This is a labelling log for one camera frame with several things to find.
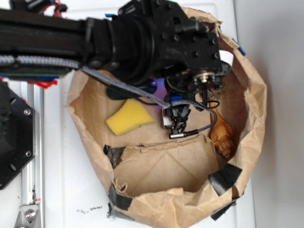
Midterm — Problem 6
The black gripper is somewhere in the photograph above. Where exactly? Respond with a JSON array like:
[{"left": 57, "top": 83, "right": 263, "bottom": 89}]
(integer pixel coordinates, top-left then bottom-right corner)
[{"left": 118, "top": 0, "right": 231, "bottom": 93}]

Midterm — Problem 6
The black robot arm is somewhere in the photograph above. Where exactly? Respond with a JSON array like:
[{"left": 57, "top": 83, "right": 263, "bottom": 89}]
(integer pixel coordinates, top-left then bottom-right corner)
[{"left": 0, "top": 0, "right": 233, "bottom": 91}]

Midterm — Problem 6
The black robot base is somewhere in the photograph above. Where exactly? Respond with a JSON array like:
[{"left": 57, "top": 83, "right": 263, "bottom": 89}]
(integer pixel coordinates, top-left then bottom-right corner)
[{"left": 0, "top": 81, "right": 34, "bottom": 190}]

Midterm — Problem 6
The grey brown rock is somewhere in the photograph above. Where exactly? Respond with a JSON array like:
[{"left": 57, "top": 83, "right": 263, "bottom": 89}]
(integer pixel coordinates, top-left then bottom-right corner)
[{"left": 208, "top": 86, "right": 226, "bottom": 101}]

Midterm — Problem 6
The blue tape piece right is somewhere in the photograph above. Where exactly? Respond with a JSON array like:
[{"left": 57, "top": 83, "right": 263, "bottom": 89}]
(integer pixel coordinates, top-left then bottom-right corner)
[{"left": 232, "top": 38, "right": 247, "bottom": 56}]

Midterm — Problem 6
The yellow sponge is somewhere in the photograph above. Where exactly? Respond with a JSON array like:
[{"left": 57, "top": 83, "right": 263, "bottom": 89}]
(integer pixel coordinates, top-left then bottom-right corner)
[{"left": 106, "top": 99, "right": 155, "bottom": 136}]

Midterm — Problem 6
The orange conch shell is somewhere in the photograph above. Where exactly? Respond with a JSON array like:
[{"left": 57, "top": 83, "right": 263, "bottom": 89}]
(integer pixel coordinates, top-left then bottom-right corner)
[{"left": 209, "top": 101, "right": 234, "bottom": 159}]

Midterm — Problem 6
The brown paper bag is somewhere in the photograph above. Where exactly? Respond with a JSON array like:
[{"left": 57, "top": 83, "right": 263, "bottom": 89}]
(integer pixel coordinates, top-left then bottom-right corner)
[{"left": 67, "top": 8, "right": 267, "bottom": 228}]

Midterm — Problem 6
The black tape piece right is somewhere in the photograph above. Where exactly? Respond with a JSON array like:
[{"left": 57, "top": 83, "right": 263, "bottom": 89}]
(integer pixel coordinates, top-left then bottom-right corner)
[{"left": 208, "top": 163, "right": 243, "bottom": 196}]

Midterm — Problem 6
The black tape piece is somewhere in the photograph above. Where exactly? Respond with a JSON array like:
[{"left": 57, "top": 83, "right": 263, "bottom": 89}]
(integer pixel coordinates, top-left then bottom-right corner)
[
  {"left": 109, "top": 184, "right": 133, "bottom": 210},
  {"left": 208, "top": 163, "right": 243, "bottom": 196}
]

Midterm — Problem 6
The black tape piece bottom left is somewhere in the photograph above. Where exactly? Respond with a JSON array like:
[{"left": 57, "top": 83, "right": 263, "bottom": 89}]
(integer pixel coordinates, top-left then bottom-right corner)
[{"left": 109, "top": 184, "right": 133, "bottom": 210}]

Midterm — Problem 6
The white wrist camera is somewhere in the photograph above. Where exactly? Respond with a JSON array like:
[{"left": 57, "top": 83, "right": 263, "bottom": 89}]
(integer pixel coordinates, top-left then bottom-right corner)
[{"left": 161, "top": 108, "right": 174, "bottom": 129}]

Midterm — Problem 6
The grey braided cable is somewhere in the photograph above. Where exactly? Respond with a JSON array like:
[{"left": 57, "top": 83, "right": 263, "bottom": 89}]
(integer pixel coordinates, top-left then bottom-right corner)
[{"left": 0, "top": 54, "right": 218, "bottom": 140}]

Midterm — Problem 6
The aluminium rail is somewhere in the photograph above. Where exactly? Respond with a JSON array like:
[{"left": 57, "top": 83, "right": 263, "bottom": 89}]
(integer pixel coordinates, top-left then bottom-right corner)
[{"left": 21, "top": 82, "right": 45, "bottom": 228}]

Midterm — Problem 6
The metal corner bracket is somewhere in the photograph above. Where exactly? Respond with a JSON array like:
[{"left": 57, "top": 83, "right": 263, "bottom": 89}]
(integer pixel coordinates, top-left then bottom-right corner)
[{"left": 14, "top": 204, "right": 41, "bottom": 228}]

